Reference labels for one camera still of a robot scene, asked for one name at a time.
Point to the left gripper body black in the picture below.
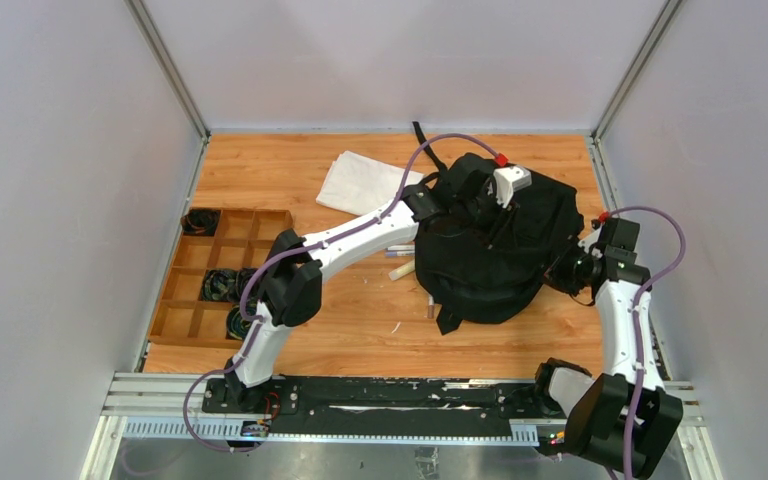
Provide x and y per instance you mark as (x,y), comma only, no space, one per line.
(496,216)

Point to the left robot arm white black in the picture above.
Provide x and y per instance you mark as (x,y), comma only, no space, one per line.
(287,289)

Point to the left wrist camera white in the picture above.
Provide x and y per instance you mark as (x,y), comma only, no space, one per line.
(509,180)

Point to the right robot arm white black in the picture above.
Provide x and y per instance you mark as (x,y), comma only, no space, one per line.
(616,358)

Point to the wooden compartment tray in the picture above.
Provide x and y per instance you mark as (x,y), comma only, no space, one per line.
(216,254)

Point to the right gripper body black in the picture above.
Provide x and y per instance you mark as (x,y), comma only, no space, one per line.
(567,271)

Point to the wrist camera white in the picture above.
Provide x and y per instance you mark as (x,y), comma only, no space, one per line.
(509,180)
(587,243)

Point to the folded white cloth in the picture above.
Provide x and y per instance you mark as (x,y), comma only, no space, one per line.
(357,185)

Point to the yellow glue stick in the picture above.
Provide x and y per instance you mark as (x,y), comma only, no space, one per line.
(402,271)

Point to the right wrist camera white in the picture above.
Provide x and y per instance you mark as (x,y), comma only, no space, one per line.
(587,243)

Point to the black student backpack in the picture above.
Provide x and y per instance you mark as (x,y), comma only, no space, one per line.
(490,286)

